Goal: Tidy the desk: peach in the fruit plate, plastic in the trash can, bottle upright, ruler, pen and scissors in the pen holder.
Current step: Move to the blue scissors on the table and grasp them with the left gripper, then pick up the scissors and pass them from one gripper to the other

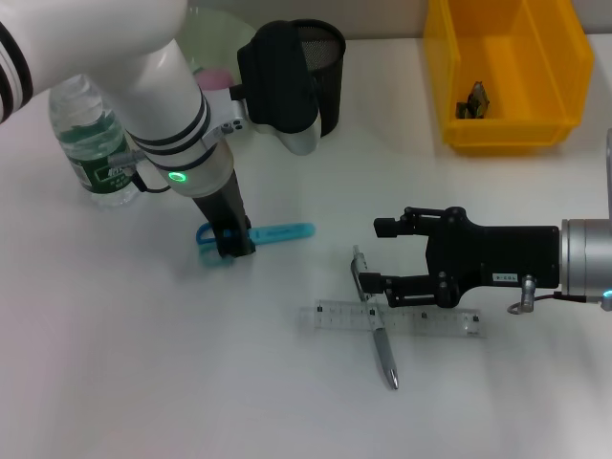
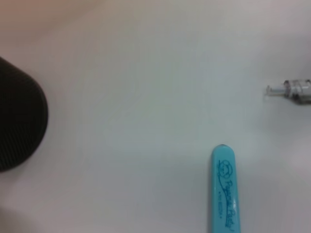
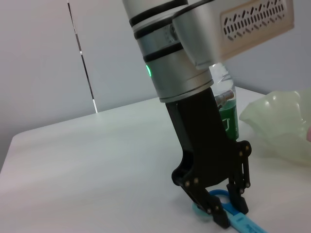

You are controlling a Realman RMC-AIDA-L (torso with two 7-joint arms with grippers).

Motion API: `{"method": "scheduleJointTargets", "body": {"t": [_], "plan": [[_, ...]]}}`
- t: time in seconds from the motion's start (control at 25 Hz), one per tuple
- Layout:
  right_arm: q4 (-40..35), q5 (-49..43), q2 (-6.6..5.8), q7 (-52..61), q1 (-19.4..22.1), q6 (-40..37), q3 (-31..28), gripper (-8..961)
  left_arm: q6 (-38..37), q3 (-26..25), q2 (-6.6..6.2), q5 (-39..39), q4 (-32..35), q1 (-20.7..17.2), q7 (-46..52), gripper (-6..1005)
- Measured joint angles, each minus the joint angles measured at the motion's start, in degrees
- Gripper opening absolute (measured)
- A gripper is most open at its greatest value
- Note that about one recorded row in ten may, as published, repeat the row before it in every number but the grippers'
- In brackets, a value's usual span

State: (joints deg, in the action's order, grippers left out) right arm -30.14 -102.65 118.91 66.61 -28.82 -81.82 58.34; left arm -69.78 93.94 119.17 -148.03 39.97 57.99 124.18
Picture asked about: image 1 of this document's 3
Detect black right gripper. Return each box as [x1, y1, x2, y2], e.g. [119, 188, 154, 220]
[359, 207, 560, 309]

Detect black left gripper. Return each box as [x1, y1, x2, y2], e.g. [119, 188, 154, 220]
[190, 171, 257, 259]

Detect blue capped scissors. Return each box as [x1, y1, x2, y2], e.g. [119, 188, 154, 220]
[195, 221, 317, 265]

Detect pink peach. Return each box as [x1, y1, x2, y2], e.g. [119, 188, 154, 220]
[195, 69, 235, 92]

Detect clear green-label water bottle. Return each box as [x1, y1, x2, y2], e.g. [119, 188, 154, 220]
[47, 74, 142, 209]

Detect clear plastic ruler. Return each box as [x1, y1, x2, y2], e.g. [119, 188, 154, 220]
[299, 298, 482, 339]

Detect grey ballpoint pen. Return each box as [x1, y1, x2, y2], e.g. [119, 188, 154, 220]
[351, 245, 402, 391]

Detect black mesh pen holder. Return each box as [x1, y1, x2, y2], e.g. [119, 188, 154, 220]
[286, 18, 347, 140]

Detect pale green fruit bowl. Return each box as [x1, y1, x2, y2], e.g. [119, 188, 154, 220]
[179, 7, 259, 92]

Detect yellow plastic bin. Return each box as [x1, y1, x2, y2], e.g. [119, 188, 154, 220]
[423, 0, 596, 157]

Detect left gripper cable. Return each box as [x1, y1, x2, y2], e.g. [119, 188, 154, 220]
[108, 150, 171, 195]

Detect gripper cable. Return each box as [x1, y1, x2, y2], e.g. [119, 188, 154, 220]
[108, 150, 171, 195]
[507, 273, 612, 316]

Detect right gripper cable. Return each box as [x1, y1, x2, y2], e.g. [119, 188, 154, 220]
[507, 273, 612, 316]

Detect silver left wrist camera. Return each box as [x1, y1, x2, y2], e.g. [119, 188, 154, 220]
[209, 21, 322, 157]

